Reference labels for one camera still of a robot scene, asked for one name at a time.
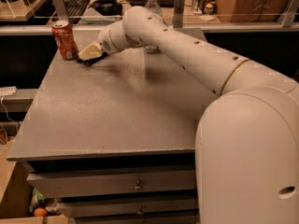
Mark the grey drawer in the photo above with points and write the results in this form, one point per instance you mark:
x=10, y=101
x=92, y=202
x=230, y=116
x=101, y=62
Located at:
x=106, y=182
x=159, y=218
x=127, y=206

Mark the green snack bag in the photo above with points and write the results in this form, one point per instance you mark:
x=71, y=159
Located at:
x=37, y=199

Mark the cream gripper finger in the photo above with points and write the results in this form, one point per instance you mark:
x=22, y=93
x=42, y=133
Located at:
x=94, y=50

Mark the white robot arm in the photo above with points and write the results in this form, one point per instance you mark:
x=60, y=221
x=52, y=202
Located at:
x=247, y=141

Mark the white power strip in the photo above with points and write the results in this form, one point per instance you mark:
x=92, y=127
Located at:
x=7, y=91

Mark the grey bottom drawer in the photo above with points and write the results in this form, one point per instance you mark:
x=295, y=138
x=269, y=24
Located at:
x=159, y=218

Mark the clear plastic water bottle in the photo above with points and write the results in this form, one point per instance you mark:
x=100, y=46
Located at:
x=154, y=7

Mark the red coke can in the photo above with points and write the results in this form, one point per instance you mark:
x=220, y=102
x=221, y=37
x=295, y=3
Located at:
x=63, y=35

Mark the black computer keyboard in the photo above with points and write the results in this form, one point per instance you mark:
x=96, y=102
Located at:
x=71, y=10

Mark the grey top drawer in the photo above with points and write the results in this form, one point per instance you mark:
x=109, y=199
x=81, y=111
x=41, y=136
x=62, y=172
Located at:
x=106, y=182

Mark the small jar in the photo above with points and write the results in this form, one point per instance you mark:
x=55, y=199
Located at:
x=209, y=9

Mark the black headphones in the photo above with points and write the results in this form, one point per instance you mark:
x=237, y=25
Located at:
x=107, y=7

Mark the grey middle drawer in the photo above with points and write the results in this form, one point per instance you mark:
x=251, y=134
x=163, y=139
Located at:
x=127, y=206

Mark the orange fruit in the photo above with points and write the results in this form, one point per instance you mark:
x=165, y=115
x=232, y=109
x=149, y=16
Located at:
x=40, y=212

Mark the cardboard box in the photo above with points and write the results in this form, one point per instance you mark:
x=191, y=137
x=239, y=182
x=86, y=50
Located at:
x=15, y=194

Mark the black rxbar chocolate bar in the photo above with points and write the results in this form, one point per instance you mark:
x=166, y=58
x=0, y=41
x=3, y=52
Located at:
x=91, y=61

